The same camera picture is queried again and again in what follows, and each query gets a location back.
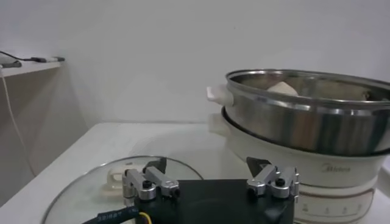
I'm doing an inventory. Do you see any black and silver adapter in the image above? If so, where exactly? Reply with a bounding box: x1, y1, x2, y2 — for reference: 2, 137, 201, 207
30, 56, 66, 63

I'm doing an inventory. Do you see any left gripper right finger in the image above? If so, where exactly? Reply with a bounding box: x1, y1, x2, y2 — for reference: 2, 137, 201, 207
246, 156, 301, 203

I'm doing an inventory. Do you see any white side desk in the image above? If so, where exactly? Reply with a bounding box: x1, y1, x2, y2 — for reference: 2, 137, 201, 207
0, 59, 66, 79

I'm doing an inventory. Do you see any white steamed baozi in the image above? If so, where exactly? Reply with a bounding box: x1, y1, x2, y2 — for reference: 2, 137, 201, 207
266, 81, 299, 97

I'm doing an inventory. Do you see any white phone charging cable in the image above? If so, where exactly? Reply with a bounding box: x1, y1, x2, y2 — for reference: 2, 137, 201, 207
0, 68, 37, 177

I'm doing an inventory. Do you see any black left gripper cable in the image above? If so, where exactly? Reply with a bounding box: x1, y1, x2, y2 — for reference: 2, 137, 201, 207
81, 205, 153, 224

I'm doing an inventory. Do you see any round glass pot lid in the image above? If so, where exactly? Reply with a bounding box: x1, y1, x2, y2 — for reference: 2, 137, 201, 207
42, 155, 204, 224

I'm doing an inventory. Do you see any thin black desk cable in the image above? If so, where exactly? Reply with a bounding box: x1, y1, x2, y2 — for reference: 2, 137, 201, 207
0, 50, 34, 61

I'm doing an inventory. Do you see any white electric cooker base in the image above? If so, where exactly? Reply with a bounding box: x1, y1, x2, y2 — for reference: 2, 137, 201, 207
208, 113, 390, 224

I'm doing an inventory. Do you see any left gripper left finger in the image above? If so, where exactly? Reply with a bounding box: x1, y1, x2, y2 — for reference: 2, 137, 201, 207
121, 156, 180, 208

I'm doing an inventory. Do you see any perforated steel steamer basket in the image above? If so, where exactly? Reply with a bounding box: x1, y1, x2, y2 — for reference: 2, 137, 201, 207
206, 69, 390, 158

